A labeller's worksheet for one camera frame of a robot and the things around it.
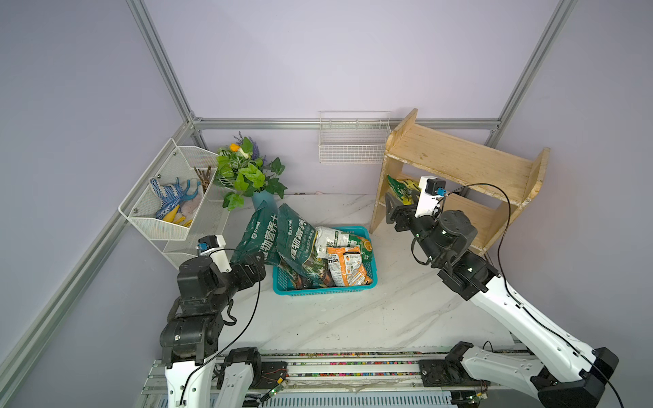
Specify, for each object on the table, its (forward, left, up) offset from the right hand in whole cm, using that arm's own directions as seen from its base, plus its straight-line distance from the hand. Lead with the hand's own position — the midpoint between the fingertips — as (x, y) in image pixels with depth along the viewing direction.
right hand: (397, 198), depth 66 cm
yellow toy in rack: (+1, +64, -6) cm, 64 cm away
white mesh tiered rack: (-6, +61, -9) cm, 62 cm away
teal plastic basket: (-10, +36, -33) cm, 50 cm away
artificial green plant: (+21, +48, -5) cm, 52 cm away
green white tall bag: (+3, +19, -22) cm, 29 cm away
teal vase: (+18, +42, -18) cm, 49 cm away
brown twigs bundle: (+18, +60, -7) cm, 64 cm away
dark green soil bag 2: (-2, +29, -17) cm, 34 cm away
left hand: (-12, +40, -10) cm, 42 cm away
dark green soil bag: (0, +41, -15) cm, 43 cm away
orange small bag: (-7, +13, -24) cm, 28 cm away
